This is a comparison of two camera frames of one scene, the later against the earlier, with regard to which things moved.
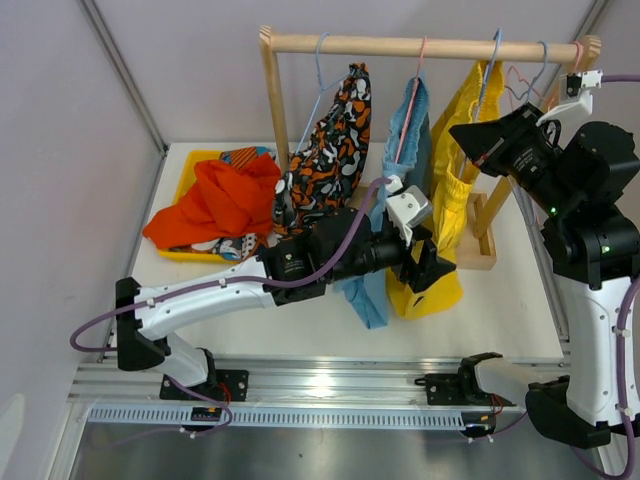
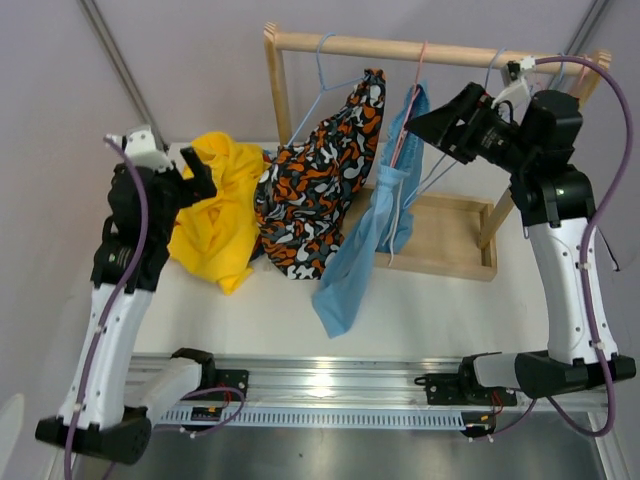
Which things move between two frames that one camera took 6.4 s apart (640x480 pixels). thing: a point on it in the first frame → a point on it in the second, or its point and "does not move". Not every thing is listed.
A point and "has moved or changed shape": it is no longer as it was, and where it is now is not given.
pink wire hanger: (546, 97) has moved or changed shape
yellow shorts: (453, 165) → (218, 236)
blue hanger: (512, 181) → (562, 73)
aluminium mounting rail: (387, 381) does not move
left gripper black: (431, 267) → (198, 187)
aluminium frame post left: (89, 9) does not move
